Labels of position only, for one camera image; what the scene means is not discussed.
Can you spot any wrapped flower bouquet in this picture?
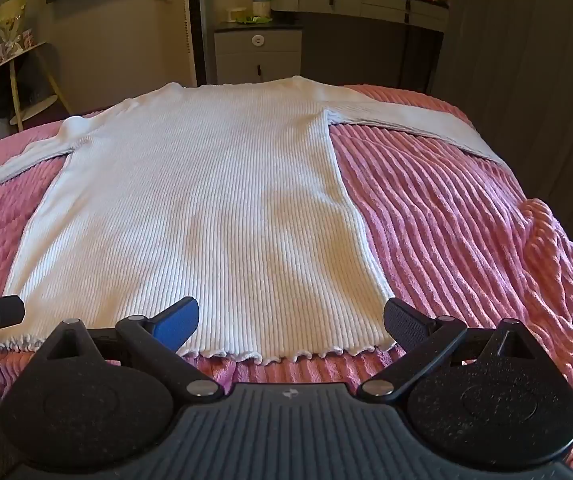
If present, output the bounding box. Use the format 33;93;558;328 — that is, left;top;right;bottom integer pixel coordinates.
0;0;36;63

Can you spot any wooden tiered shelf stand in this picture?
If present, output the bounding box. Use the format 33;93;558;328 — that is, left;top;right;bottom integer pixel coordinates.
0;40;73;132

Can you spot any grey nightstand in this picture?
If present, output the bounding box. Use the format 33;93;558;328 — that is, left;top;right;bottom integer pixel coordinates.
214;22;303;87

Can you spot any white ribbed sweater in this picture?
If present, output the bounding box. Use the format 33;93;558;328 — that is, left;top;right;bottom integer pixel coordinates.
0;76;509;365

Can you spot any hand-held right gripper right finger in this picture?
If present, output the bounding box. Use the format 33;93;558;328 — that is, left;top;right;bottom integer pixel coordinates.
357;297;557;403

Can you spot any grey vanity desk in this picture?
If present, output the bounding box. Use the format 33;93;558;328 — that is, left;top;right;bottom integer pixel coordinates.
270;0;451;105

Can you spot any grey-green curtain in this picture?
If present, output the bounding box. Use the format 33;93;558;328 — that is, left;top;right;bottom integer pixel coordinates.
435;0;573;247

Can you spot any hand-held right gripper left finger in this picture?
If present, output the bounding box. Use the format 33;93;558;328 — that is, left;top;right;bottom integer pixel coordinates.
27;296;225;403

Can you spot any pink ribbed blanket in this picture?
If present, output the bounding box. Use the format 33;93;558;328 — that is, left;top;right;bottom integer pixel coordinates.
0;84;573;480

